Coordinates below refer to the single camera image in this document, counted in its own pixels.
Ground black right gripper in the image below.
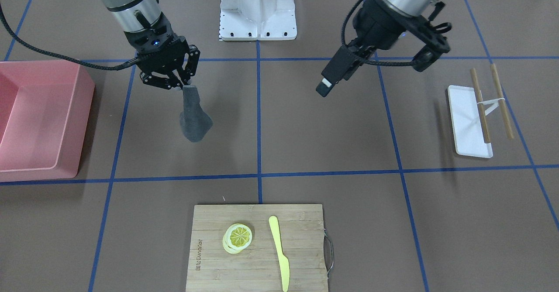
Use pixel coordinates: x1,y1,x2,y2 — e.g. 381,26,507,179
124,21,201,90

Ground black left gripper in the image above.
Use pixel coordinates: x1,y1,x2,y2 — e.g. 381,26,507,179
396,2,452,72

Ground grey cleaning cloth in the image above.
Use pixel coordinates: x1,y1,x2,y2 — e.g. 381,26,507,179
179,85,213,143

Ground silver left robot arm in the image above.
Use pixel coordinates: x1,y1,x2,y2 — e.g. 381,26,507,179
341,0,452,72

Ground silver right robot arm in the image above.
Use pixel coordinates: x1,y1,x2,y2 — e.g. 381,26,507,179
100,0,200,90

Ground pink plastic bin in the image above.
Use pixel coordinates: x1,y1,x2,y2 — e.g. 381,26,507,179
0,61,95,182

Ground yellow plastic knife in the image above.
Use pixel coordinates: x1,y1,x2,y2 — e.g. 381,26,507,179
268,215,291,292

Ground lemon slice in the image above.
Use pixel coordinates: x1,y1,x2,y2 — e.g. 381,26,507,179
222,223,253,254

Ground bamboo cutting board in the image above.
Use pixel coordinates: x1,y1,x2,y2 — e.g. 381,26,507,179
185,204,329,292

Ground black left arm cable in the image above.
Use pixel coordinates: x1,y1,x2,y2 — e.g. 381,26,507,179
342,0,426,68

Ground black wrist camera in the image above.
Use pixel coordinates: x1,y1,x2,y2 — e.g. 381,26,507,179
316,45,375,97

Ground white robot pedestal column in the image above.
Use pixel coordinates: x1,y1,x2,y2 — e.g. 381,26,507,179
218,0,297,41

